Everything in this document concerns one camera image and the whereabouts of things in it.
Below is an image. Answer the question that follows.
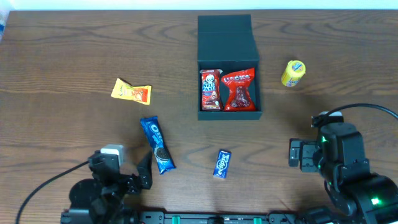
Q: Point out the black left cable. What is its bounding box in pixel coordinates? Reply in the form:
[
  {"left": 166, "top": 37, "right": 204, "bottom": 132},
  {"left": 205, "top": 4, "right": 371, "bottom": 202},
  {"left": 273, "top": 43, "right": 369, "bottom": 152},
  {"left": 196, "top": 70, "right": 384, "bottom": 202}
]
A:
[{"left": 14, "top": 160, "right": 94, "bottom": 224}]

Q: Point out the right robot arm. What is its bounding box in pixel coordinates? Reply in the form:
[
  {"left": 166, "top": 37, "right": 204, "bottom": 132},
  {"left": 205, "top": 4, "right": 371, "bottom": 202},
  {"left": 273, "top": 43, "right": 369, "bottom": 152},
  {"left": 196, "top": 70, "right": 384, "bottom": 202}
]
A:
[{"left": 289, "top": 123, "right": 397, "bottom": 223}]

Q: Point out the red Hello Panda box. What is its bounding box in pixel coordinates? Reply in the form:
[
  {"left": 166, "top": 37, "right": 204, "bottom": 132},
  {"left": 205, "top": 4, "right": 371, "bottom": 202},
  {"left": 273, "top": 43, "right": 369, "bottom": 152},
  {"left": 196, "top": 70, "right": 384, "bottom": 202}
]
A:
[{"left": 200, "top": 69, "right": 223, "bottom": 111}]

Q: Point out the blue Oreo cookie pack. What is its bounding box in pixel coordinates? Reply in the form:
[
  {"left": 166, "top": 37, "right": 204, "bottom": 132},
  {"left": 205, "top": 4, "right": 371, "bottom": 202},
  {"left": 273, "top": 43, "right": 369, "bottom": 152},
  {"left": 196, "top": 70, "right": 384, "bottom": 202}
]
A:
[{"left": 140, "top": 116, "right": 176, "bottom": 175}]

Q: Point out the black mounting rail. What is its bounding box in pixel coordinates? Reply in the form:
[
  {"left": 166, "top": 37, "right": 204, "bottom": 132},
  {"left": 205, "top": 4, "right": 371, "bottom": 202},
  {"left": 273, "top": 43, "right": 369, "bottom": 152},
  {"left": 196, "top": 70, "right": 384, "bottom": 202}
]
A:
[{"left": 60, "top": 211, "right": 312, "bottom": 224}]

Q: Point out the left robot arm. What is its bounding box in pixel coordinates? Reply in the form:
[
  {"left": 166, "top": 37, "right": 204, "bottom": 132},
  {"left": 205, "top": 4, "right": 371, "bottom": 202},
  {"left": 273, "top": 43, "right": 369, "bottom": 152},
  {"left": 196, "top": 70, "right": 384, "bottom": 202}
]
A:
[{"left": 60, "top": 151, "right": 152, "bottom": 224}]

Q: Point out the blue Eclipse mint box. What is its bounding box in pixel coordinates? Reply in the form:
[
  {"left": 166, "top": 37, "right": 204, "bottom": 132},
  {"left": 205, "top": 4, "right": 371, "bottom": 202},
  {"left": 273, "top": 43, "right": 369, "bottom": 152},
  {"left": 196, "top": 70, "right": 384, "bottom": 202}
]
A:
[{"left": 213, "top": 149, "right": 231, "bottom": 179}]

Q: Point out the white blue object corner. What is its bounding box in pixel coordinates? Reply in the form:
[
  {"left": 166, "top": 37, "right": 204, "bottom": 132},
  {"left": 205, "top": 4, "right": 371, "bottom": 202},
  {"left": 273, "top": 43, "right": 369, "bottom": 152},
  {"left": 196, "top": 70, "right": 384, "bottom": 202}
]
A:
[{"left": 0, "top": 6, "right": 10, "bottom": 40}]

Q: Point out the red Kracie candy bag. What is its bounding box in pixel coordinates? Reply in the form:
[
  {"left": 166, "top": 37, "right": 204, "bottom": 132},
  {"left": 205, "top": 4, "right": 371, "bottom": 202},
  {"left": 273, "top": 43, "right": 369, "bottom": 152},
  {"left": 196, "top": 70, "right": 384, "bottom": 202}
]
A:
[{"left": 221, "top": 68, "right": 256, "bottom": 111}]

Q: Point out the yellow orange snack packet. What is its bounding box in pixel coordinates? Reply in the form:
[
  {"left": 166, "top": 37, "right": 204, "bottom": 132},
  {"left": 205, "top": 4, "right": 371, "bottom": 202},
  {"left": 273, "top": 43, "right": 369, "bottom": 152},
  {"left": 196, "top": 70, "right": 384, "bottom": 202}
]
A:
[{"left": 111, "top": 78, "right": 152, "bottom": 105}]

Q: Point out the dark green open box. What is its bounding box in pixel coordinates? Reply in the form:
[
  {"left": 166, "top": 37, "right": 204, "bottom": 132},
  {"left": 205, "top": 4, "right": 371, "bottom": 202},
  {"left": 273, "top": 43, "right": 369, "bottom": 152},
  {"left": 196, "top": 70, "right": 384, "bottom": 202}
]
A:
[{"left": 197, "top": 14, "right": 263, "bottom": 121}]

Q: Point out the yellow candy bottle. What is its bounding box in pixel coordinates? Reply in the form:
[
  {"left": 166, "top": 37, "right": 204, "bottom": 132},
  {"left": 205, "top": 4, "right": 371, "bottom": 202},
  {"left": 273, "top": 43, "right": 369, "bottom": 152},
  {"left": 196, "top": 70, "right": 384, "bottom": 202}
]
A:
[{"left": 281, "top": 60, "right": 306, "bottom": 87}]

